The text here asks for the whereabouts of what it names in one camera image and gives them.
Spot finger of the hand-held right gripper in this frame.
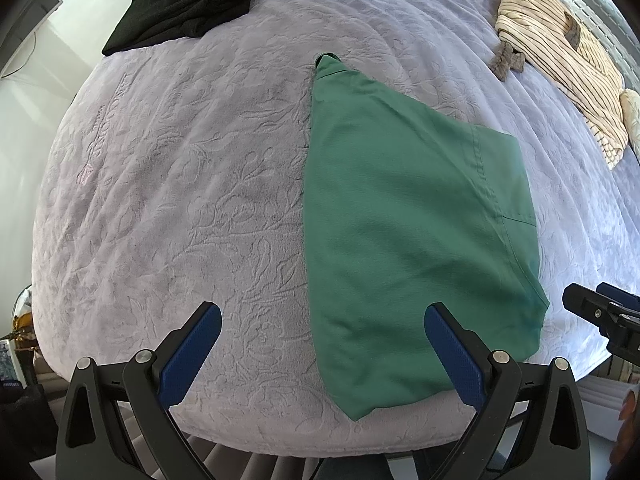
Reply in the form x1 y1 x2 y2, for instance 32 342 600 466
596 282 640 317
562 284 640 356

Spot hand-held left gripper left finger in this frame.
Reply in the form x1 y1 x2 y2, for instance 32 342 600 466
55 301 222 480

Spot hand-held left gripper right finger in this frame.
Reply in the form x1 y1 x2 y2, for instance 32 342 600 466
424 302 586 480

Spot green work jacket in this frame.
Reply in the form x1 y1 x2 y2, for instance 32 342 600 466
301 52 551 422

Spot white folded bedding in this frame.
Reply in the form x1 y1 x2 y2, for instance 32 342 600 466
585 379 640 441

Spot lavender embossed blanket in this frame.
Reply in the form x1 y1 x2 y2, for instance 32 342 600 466
30 0 640 458

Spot golden bottle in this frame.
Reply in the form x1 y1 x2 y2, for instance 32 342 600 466
11 285 36 346

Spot black bag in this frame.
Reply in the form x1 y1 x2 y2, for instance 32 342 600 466
0 385 58 461

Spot cream pillow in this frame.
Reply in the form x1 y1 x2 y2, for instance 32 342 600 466
620 89 640 153

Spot printed box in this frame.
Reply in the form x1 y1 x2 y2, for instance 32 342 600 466
0 339 26 388

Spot beige striped garment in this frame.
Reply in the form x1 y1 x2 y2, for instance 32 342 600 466
487 0 630 171

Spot white quilted headboard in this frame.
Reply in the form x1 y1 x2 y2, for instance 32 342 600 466
555 0 640 86

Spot black folded garment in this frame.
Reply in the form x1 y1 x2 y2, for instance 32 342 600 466
101 0 266 57

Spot dark monitor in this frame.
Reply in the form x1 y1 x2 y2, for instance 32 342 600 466
15 0 63 46

